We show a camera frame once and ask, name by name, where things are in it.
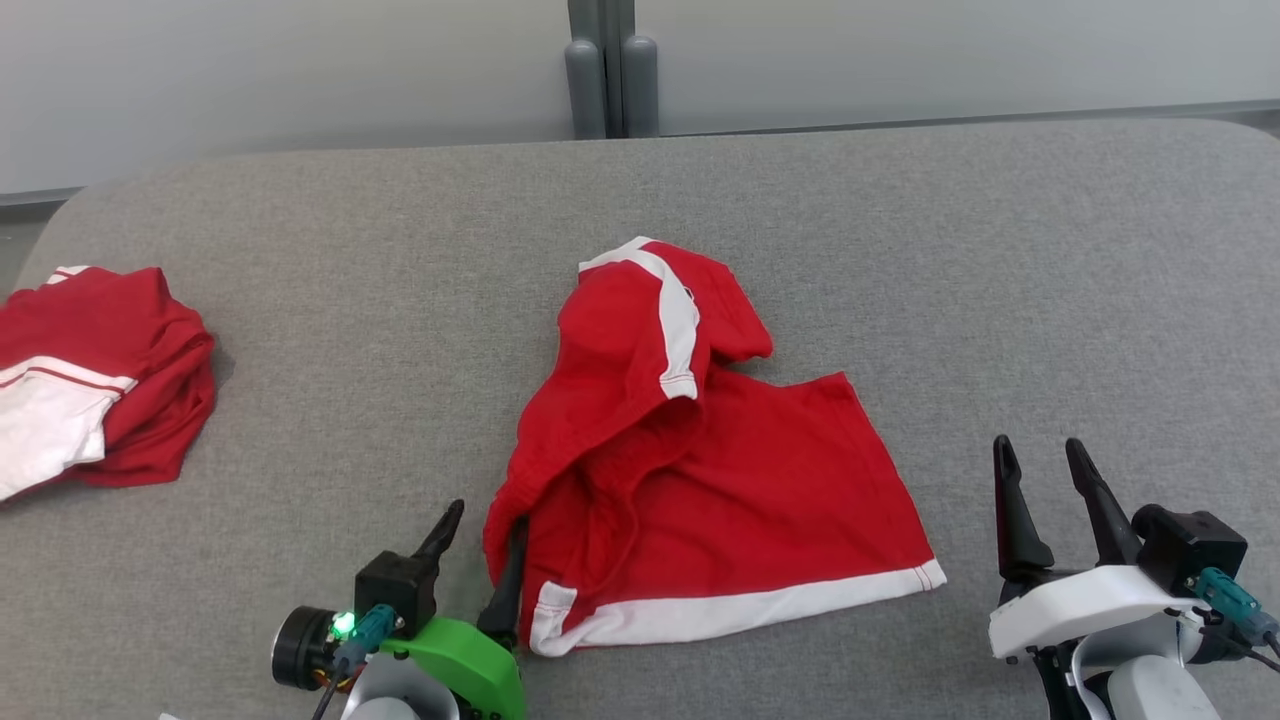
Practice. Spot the grey cylindrical post cap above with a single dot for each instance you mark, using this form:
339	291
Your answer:
640	88
586	90

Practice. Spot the red basketball jersey white sleeves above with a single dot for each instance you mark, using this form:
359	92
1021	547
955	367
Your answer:
130	340

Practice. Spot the grey fabric sofa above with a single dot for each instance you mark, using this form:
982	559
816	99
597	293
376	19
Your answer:
350	350

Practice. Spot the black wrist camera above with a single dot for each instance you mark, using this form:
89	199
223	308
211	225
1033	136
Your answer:
395	585
1195	545

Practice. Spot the grey partition post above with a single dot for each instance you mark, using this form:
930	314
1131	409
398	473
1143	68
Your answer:
612	40

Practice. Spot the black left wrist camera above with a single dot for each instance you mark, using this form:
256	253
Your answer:
395	585

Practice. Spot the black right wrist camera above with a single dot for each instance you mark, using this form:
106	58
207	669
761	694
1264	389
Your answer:
1195	545

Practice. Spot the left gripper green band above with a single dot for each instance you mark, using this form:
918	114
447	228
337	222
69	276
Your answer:
480	675

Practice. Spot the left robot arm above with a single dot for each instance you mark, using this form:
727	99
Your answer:
395	695

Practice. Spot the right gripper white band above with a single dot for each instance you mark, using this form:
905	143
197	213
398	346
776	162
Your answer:
1080	610

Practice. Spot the grey wall base rail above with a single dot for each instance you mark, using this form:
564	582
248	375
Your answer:
35	197

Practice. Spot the red shorts white trim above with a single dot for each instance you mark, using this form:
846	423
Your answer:
760	500

